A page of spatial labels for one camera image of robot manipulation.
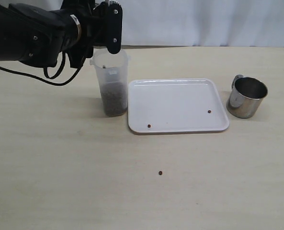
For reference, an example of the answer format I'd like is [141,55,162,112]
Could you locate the steel cup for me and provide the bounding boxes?
[226,74,268,119]

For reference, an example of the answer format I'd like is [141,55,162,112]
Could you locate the white curtain backdrop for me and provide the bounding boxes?
[0,0,284,47]

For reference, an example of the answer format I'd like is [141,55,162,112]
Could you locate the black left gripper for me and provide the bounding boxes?
[0,0,123,69]

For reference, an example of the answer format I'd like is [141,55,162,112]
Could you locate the white plastic tray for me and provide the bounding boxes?
[128,78,229,134]

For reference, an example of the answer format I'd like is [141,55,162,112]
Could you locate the translucent plastic tall container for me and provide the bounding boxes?
[90,48,129,117]

